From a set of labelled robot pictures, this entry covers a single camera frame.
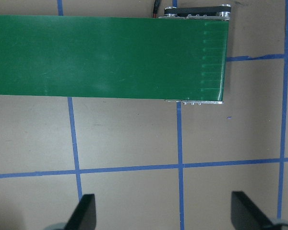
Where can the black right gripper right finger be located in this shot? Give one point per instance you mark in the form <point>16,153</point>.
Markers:
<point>245,215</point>

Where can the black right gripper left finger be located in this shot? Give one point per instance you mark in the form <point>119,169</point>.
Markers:
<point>84,215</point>

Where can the green conveyor belt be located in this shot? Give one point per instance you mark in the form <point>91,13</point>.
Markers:
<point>180,56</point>

